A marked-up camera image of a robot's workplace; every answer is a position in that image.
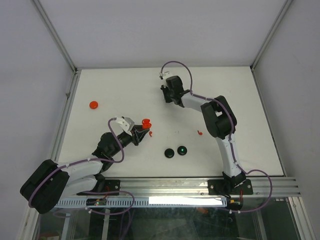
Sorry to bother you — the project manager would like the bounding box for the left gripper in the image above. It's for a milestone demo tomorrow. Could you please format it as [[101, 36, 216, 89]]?
[[109, 125, 149, 157]]

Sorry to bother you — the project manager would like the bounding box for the red case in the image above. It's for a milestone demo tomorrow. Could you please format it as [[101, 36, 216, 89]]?
[[141, 118, 152, 130], [89, 101, 99, 110]]

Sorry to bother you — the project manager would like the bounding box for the black case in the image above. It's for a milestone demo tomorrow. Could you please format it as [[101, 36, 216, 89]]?
[[177, 145, 188, 156], [164, 148, 175, 159]]

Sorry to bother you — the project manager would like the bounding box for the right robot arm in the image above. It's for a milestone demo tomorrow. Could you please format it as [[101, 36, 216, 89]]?
[[159, 72, 246, 197]]

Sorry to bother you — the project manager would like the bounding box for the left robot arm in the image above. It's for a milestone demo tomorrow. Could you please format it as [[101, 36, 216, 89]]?
[[19, 123, 151, 214]]

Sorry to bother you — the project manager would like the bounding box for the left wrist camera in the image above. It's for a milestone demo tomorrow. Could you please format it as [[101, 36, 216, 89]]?
[[115, 116, 135, 136]]

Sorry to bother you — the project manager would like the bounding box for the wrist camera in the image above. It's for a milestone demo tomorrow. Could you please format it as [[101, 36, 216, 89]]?
[[159, 71, 172, 80], [115, 116, 135, 136]]

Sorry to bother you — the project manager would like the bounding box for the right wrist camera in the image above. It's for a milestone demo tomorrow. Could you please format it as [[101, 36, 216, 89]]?
[[159, 71, 172, 80]]

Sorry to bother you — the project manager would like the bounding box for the slotted cable duct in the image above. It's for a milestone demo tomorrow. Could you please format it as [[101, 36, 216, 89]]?
[[55, 196, 227, 209]]

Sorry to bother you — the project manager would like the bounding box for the aluminium mounting rail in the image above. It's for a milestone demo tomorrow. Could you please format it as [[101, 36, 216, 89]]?
[[93, 176, 301, 198]]

